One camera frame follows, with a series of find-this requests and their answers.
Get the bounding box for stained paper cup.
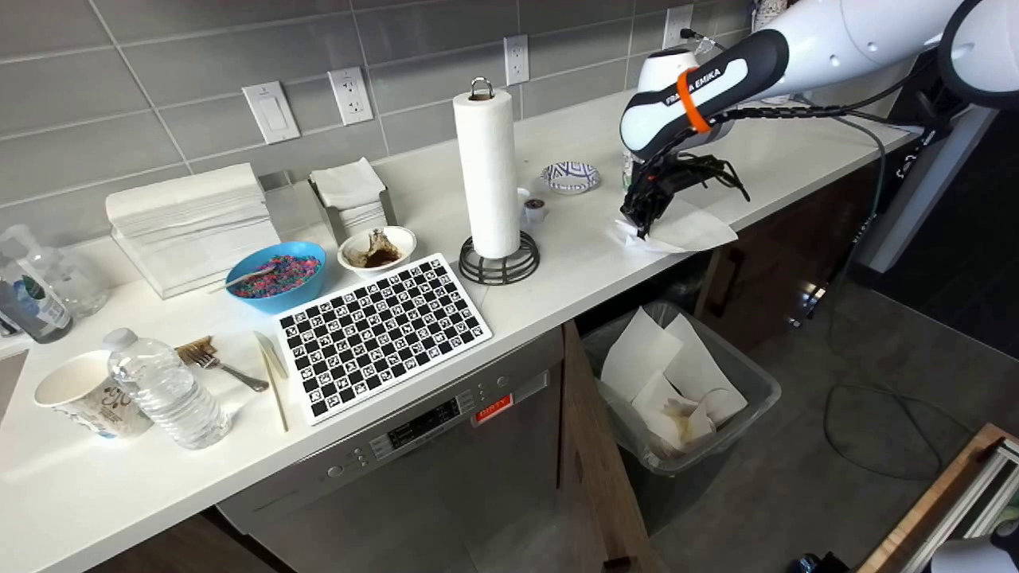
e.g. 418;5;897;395
28;347;155;442

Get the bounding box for white bowl brown leftovers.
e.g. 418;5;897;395
333;221;420;279

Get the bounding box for wooden stick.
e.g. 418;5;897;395
256;327;292;437

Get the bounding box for crumpled paper in bin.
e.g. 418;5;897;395
597;304;753;456

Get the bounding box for grey napkin dispenser box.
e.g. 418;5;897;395
305;152;395;249

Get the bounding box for wooden frame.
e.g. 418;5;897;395
853;420;1019;573

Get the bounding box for clear plastic container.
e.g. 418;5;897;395
0;221;79;347

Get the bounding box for grey robot stand column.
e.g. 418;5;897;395
850;98;1007;279

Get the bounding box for white wall outlet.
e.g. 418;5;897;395
326;62;380;126
500;32;534;88
658;3;696;52

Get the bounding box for white wall switch plate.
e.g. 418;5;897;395
240;75;301;145

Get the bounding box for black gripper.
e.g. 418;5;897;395
621;149;753;237

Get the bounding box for white paper towel roll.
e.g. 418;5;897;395
448;86;524;262

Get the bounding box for black white checker board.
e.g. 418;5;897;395
274;249;497;425

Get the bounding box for grey trash bin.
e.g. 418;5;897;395
578;296;788;533

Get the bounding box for small patterned bowl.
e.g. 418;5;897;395
541;158;606;199

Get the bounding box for clear plastic water bottle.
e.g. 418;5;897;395
101;324;236;453

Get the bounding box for open cabinet door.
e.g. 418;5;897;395
557;321;670;573

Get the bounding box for stack of folded paper towels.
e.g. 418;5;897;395
101;158;286;301

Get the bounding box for steel dishwasher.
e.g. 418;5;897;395
213;324;568;573

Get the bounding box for dark lower cabinet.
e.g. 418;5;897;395
87;507;292;573

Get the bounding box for white paper napkin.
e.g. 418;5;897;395
610;206;742;257

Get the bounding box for black floor cable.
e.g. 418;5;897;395
818;379;949;483

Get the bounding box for blue bowl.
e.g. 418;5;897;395
223;237;333;317

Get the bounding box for small white coffee pod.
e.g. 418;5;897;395
516;184;555;230

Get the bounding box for metal fork with food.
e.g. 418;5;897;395
171;332;274;395

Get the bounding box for brown wooden lower cabinet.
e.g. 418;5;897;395
692;179;885;355

